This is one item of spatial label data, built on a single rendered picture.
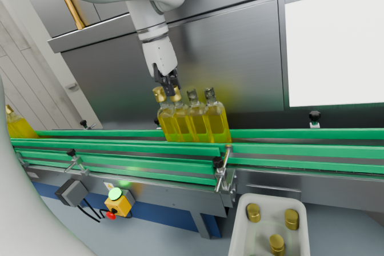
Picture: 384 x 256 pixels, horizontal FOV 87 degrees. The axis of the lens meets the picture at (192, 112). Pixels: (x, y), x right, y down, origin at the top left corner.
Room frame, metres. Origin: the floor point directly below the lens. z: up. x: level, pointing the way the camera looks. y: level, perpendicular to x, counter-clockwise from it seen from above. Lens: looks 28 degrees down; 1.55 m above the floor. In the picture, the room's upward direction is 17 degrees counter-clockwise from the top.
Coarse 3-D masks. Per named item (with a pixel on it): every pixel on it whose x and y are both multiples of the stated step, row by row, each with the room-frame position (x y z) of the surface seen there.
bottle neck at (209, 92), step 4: (208, 88) 0.57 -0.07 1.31; (212, 88) 0.55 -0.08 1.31; (208, 92) 0.54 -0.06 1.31; (212, 92) 0.54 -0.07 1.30; (208, 96) 0.54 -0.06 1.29; (212, 96) 0.54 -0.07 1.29; (208, 100) 0.55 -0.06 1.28; (212, 100) 0.54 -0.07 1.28; (208, 104) 0.55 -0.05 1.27; (212, 104) 0.54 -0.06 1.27
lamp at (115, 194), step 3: (111, 189) 0.59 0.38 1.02; (114, 189) 0.59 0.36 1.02; (117, 189) 0.58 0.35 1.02; (111, 192) 0.58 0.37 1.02; (114, 192) 0.57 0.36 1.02; (117, 192) 0.57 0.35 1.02; (120, 192) 0.58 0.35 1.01; (111, 195) 0.56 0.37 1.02; (114, 195) 0.56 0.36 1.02; (117, 195) 0.56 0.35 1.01; (120, 195) 0.57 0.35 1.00; (111, 198) 0.56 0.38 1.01; (114, 198) 0.56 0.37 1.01; (117, 198) 0.56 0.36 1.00
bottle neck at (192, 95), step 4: (188, 92) 0.58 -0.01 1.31; (192, 92) 0.57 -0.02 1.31; (196, 92) 0.58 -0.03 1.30; (188, 96) 0.58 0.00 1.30; (192, 96) 0.57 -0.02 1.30; (196, 96) 0.57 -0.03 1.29; (192, 100) 0.57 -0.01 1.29; (196, 100) 0.57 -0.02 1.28; (192, 104) 0.57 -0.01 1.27; (196, 104) 0.57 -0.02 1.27
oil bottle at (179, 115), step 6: (174, 108) 0.60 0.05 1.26; (180, 108) 0.59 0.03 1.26; (186, 108) 0.60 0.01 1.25; (174, 114) 0.59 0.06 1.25; (180, 114) 0.58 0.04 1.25; (186, 114) 0.58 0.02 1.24; (174, 120) 0.59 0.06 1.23; (180, 120) 0.58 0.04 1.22; (186, 120) 0.58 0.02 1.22; (180, 126) 0.59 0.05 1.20; (186, 126) 0.58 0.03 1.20; (180, 132) 0.59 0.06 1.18; (186, 132) 0.58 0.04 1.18; (192, 132) 0.58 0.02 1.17; (180, 138) 0.59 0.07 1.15; (186, 138) 0.58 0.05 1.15; (192, 138) 0.57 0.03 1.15
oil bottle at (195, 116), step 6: (192, 108) 0.57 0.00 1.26; (198, 108) 0.56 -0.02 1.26; (204, 108) 0.57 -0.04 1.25; (192, 114) 0.56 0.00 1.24; (198, 114) 0.55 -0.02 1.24; (192, 120) 0.57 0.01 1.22; (198, 120) 0.55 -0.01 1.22; (204, 120) 0.55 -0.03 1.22; (192, 126) 0.57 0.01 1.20; (198, 126) 0.56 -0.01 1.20; (204, 126) 0.55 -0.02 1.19; (198, 132) 0.56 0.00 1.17; (204, 132) 0.55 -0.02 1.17; (198, 138) 0.56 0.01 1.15; (204, 138) 0.55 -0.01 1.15
